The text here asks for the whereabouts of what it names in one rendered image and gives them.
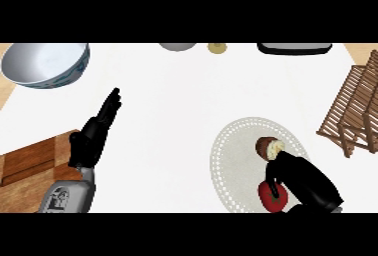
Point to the cupcake with cream frosting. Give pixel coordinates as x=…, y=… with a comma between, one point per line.
x=268, y=147

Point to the white and blue bowl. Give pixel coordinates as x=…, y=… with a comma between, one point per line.
x=44, y=65

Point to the grey round bowl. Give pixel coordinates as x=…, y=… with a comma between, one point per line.
x=177, y=46

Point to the red tomato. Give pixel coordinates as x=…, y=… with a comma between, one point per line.
x=271, y=200

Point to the wooden tiered shelf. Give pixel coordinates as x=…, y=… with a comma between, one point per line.
x=351, y=110

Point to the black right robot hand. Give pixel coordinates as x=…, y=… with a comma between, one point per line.
x=307, y=181

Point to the white round placemat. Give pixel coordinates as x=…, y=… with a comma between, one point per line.
x=236, y=166

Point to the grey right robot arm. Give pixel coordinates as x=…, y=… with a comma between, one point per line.
x=336, y=210

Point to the wooden cutting board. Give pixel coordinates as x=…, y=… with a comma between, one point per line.
x=34, y=173

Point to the black and grey appliance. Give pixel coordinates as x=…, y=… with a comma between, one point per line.
x=294, y=49

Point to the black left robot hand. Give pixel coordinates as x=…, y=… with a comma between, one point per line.
x=91, y=140

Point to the small yellow round object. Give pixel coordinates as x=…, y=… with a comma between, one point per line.
x=215, y=48

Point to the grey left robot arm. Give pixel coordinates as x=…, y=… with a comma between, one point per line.
x=66, y=196

